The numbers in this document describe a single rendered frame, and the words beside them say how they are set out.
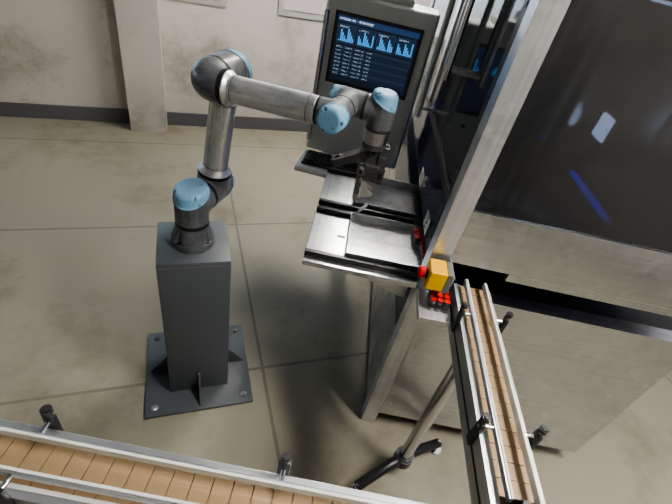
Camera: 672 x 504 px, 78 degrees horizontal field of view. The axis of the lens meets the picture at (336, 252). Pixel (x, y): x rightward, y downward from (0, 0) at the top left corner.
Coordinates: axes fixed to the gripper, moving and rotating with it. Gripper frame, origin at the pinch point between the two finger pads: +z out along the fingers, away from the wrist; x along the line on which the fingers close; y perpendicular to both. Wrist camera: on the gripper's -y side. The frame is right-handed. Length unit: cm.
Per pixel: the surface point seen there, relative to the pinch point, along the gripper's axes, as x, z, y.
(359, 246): 3.1, 21.4, 6.5
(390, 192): 48, 21, 18
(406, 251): 6.2, 21.4, 24.3
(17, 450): -87, 17, -54
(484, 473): -74, 17, 38
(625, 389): -12, 51, 120
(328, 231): 8.5, 21.6, -5.8
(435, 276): -21.6, 7.9, 28.7
